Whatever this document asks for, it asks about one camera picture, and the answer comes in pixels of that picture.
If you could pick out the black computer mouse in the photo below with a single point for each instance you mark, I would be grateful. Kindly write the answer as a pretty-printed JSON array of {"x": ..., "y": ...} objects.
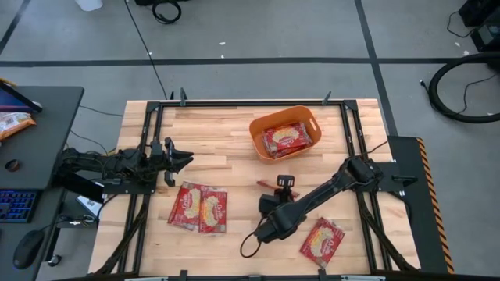
[{"x": 28, "y": 249}]

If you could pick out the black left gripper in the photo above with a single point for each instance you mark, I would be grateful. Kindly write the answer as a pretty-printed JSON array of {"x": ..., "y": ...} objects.
[{"x": 170, "y": 164}]

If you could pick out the black hazard striped side panel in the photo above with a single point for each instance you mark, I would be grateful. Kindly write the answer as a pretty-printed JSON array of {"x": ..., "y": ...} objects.
[{"x": 422, "y": 234}]

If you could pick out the blue backlit keyboard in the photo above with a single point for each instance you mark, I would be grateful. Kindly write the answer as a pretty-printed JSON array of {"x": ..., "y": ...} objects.
[{"x": 15, "y": 205}]

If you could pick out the small dark round object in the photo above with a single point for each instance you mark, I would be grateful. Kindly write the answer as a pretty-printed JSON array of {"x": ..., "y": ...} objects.
[{"x": 12, "y": 165}]

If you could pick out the orange plastic basket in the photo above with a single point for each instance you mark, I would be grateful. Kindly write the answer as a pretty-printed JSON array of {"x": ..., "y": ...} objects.
[{"x": 258, "y": 132}]

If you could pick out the laptop with purple screen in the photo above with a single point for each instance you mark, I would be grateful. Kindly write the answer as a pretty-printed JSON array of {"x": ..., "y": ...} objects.
[{"x": 13, "y": 102}]

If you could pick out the white container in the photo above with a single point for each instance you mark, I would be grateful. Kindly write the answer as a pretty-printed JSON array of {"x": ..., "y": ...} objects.
[{"x": 89, "y": 4}]

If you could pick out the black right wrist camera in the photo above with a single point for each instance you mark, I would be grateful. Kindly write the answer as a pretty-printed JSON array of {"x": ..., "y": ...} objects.
[{"x": 268, "y": 203}]

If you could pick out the white paper card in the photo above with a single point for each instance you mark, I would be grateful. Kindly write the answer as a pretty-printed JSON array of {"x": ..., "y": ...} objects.
[{"x": 88, "y": 205}]

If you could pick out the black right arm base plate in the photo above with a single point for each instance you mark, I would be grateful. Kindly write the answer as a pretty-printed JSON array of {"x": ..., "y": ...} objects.
[{"x": 394, "y": 177}]

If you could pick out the orange snack bag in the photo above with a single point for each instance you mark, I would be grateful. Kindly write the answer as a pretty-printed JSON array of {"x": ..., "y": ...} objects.
[{"x": 13, "y": 123}]

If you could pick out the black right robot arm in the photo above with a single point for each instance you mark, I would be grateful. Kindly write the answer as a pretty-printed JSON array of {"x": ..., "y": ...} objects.
[{"x": 320, "y": 191}]

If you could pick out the black equipment boxes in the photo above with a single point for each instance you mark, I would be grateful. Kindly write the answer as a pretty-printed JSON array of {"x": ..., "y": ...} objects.
[{"x": 484, "y": 35}]

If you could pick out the black aluminium table frame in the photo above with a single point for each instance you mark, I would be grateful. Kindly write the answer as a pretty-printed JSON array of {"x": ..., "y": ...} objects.
[{"x": 254, "y": 103}]

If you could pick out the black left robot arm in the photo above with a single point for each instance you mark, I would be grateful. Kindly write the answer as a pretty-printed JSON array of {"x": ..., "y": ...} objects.
[{"x": 117, "y": 164}]

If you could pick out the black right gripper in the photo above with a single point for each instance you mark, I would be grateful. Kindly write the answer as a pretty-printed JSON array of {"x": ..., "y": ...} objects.
[{"x": 286, "y": 196}]

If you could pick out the black caster wheel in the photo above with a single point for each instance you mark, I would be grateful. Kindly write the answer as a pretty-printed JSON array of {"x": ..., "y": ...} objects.
[{"x": 54, "y": 260}]

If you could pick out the black desk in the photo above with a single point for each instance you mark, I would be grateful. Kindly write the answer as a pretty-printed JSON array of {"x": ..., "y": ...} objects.
[{"x": 43, "y": 148}]

